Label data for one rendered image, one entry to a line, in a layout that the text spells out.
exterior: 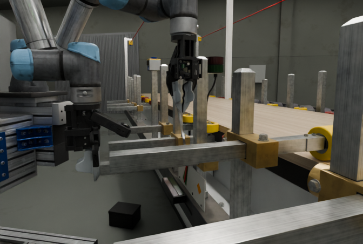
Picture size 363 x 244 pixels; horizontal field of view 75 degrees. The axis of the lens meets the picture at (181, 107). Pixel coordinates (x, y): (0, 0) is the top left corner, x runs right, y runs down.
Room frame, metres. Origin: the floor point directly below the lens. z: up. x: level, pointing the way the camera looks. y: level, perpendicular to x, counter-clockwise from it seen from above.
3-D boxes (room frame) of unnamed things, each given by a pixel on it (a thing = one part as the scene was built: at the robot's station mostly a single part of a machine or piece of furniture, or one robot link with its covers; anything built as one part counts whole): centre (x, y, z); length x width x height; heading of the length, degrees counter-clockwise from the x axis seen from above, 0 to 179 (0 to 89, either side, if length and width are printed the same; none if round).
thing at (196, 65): (0.66, -0.01, 1.15); 0.09 x 0.08 x 0.12; 18
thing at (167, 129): (1.21, 0.09, 0.84); 0.13 x 0.06 x 0.05; 18
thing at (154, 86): (1.48, 0.17, 0.92); 0.05 x 0.04 x 0.45; 18
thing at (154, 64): (1.48, 0.17, 1.18); 0.07 x 0.07 x 0.08; 18
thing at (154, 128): (1.17, 0.15, 0.84); 0.43 x 0.03 x 0.04; 108
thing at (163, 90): (1.23, 0.09, 0.93); 0.03 x 0.03 x 0.48; 18
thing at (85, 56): (0.61, 0.25, 1.12); 0.09 x 0.08 x 0.11; 110
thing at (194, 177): (0.78, -0.03, 0.75); 0.26 x 0.01 x 0.10; 18
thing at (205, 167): (0.74, -0.07, 0.84); 0.13 x 0.06 x 0.05; 18
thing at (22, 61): (0.60, 0.35, 1.12); 0.11 x 0.11 x 0.08; 20
